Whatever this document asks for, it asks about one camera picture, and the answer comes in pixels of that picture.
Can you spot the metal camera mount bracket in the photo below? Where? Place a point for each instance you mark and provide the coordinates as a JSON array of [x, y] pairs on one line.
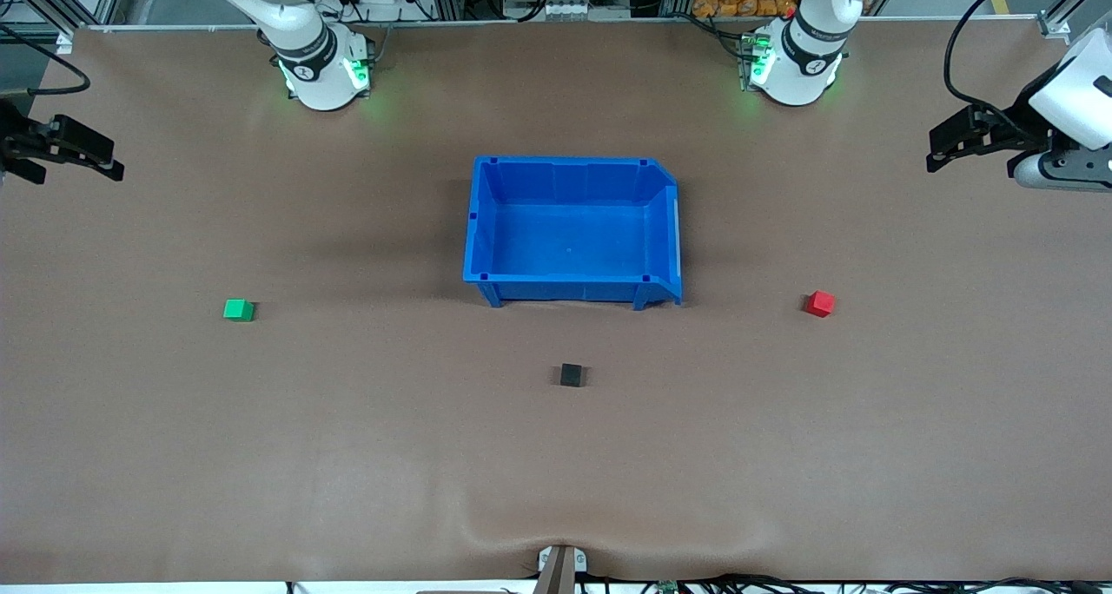
[[560, 568]]

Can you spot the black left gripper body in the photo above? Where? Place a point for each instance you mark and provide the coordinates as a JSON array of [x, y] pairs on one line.
[[1010, 130]]

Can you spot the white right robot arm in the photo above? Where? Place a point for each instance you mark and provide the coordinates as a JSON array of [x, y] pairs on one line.
[[317, 73]]

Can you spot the black cube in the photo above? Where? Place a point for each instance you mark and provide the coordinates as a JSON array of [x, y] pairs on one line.
[[572, 375]]

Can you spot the blue plastic bin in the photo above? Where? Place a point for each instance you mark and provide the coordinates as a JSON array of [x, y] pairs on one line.
[[569, 247]]

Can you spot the green cube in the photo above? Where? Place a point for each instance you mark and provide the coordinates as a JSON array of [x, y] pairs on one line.
[[238, 310]]

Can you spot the aluminium corner bracket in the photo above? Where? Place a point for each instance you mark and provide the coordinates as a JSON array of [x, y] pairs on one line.
[[1064, 16]]

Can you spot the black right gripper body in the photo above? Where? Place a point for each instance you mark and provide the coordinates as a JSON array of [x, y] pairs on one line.
[[19, 140]]

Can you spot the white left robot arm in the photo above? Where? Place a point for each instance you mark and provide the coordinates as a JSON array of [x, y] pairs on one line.
[[804, 64]]

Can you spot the brown table mat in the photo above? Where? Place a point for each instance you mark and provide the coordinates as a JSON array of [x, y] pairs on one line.
[[347, 455]]

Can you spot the red cube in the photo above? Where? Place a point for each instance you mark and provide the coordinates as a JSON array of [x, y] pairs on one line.
[[819, 304]]

